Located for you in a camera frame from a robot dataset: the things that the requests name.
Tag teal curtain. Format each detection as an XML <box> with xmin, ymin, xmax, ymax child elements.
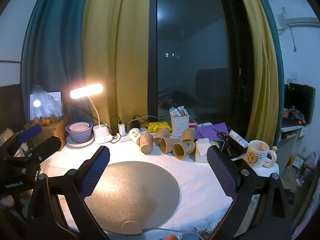
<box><xmin>255</xmin><ymin>0</ymin><xmax>286</xmax><ymax>153</ymax></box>
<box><xmin>21</xmin><ymin>0</ymin><xmax>88</xmax><ymax>130</ymax></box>

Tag white tablecloth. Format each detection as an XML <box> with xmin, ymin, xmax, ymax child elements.
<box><xmin>40</xmin><ymin>135</ymin><xmax>280</xmax><ymax>240</ymax></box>

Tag purple bowl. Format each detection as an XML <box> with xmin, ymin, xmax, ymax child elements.
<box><xmin>65</xmin><ymin>122</ymin><xmax>94</xmax><ymax>143</ymax></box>

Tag black monitor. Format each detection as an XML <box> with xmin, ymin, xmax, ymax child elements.
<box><xmin>284</xmin><ymin>82</ymin><xmax>316</xmax><ymax>126</ymax></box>

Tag white bear print mug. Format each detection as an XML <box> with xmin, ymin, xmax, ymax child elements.
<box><xmin>245</xmin><ymin>140</ymin><xmax>277</xmax><ymax>168</ymax></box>

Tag white green print paper cup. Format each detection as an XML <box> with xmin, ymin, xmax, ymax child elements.
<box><xmin>128</xmin><ymin>128</ymin><xmax>142</xmax><ymax>145</ymax></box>

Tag yellow snack packet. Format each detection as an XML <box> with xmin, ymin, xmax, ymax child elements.
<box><xmin>147</xmin><ymin>122</ymin><xmax>172</xmax><ymax>133</ymax></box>

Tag white side desk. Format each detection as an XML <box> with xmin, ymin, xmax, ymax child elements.
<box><xmin>280</xmin><ymin>123</ymin><xmax>313</xmax><ymax>140</ymax></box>

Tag cardboard box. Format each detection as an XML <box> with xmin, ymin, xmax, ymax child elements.
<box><xmin>25</xmin><ymin>116</ymin><xmax>67</xmax><ymax>151</ymax></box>

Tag black cable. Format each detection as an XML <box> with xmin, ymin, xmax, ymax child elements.
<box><xmin>109</xmin><ymin>115</ymin><xmax>123</xmax><ymax>136</ymax></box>

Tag white tissue pack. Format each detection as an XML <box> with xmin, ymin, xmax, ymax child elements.
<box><xmin>194</xmin><ymin>138</ymin><xmax>213</xmax><ymax>163</ymax></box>

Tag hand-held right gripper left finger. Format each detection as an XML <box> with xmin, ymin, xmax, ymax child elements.
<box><xmin>25</xmin><ymin>145</ymin><xmax>111</xmax><ymax>240</ymax></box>

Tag white power strip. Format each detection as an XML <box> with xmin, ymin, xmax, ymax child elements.
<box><xmin>112</xmin><ymin>128</ymin><xmax>148</xmax><ymax>143</ymax></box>

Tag pink bowl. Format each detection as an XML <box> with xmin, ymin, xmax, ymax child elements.
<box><xmin>69</xmin><ymin>123</ymin><xmax>90</xmax><ymax>132</ymax></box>

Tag white cream tube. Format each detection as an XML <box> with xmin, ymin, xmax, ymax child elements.
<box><xmin>229</xmin><ymin>129</ymin><xmax>249</xmax><ymax>148</ymax></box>

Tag yellow curtain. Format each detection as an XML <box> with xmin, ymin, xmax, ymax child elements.
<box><xmin>82</xmin><ymin>0</ymin><xmax>151</xmax><ymax>133</ymax></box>
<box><xmin>233</xmin><ymin>0</ymin><xmax>279</xmax><ymax>146</ymax></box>

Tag tablet screen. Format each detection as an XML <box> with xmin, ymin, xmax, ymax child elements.
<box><xmin>29</xmin><ymin>91</ymin><xmax>63</xmax><ymax>122</ymax></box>

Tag brown paper cup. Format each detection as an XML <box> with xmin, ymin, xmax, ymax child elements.
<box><xmin>139</xmin><ymin>133</ymin><xmax>154</xmax><ymax>154</ymax></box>
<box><xmin>160</xmin><ymin>137</ymin><xmax>180</xmax><ymax>154</ymax></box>
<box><xmin>182</xmin><ymin>129</ymin><xmax>195</xmax><ymax>142</ymax></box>
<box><xmin>154</xmin><ymin>127</ymin><xmax>172</xmax><ymax>146</ymax></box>
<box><xmin>172</xmin><ymin>140</ymin><xmax>196</xmax><ymax>160</ymax></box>

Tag black scissors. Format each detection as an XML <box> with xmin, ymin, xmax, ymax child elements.
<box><xmin>212</xmin><ymin>127</ymin><xmax>231</xmax><ymax>141</ymax></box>

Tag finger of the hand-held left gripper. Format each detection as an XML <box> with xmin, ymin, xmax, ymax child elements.
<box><xmin>3</xmin><ymin>135</ymin><xmax>62</xmax><ymax>167</ymax></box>
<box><xmin>0</xmin><ymin>124</ymin><xmax>43</xmax><ymax>156</ymax></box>

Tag white woven basket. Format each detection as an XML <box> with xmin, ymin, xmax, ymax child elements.
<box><xmin>171</xmin><ymin>114</ymin><xmax>190</xmax><ymax>137</ymax></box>

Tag black key bundle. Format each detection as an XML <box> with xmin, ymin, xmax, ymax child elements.
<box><xmin>220</xmin><ymin>136</ymin><xmax>248</xmax><ymax>156</ymax></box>

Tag black framed glass door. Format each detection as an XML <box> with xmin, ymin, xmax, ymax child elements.
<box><xmin>147</xmin><ymin>0</ymin><xmax>253</xmax><ymax>140</ymax></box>

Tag white air conditioner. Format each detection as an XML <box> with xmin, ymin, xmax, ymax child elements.
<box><xmin>276</xmin><ymin>11</ymin><xmax>320</xmax><ymax>34</ymax></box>

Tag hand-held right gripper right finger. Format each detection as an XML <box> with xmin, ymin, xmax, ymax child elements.
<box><xmin>206</xmin><ymin>145</ymin><xmax>293</xmax><ymax>240</ymax></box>

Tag person's left hand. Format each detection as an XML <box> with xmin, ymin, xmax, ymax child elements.
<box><xmin>0</xmin><ymin>195</ymin><xmax>15</xmax><ymax>208</ymax></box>

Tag white desk lamp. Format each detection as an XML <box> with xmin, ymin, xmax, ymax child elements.
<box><xmin>69</xmin><ymin>83</ymin><xmax>113</xmax><ymax>145</ymax></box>

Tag round grey mat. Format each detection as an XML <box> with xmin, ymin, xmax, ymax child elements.
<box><xmin>84</xmin><ymin>161</ymin><xmax>181</xmax><ymax>235</ymax></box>

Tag white plate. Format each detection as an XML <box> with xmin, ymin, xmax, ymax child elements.
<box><xmin>66</xmin><ymin>133</ymin><xmax>95</xmax><ymax>147</ymax></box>

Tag round beige disc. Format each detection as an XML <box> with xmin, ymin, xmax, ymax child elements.
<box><xmin>121</xmin><ymin>220</ymin><xmax>143</xmax><ymax>235</ymax></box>

